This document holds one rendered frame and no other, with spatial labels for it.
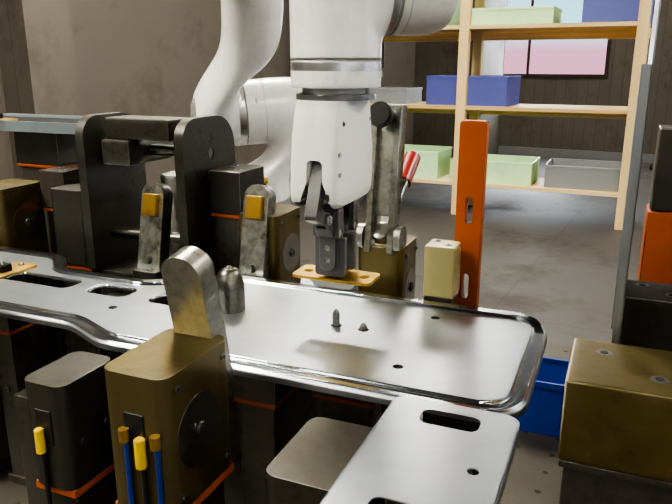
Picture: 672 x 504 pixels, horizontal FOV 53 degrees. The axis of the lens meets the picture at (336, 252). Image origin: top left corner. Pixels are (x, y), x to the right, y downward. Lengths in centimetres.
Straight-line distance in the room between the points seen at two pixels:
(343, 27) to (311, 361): 29
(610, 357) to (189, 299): 32
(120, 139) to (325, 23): 47
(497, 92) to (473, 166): 502
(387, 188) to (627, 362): 39
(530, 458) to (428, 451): 59
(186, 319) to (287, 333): 15
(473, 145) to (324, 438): 38
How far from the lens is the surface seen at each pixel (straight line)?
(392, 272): 80
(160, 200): 94
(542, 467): 106
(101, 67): 475
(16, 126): 129
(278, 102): 125
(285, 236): 90
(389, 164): 80
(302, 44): 62
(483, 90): 582
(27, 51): 409
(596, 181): 575
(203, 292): 54
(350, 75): 61
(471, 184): 78
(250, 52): 116
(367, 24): 62
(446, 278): 76
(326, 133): 61
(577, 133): 991
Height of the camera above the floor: 126
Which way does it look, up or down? 16 degrees down
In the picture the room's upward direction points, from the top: straight up
